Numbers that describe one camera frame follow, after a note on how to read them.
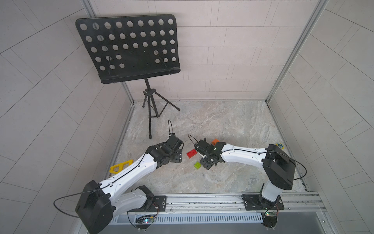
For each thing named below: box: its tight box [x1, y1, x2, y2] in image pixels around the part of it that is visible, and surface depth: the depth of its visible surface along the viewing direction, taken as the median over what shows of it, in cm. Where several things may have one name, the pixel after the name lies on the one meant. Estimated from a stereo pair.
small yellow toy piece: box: [275, 142, 285, 150], surface depth 93 cm
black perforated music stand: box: [75, 14, 182, 139], surface depth 63 cm
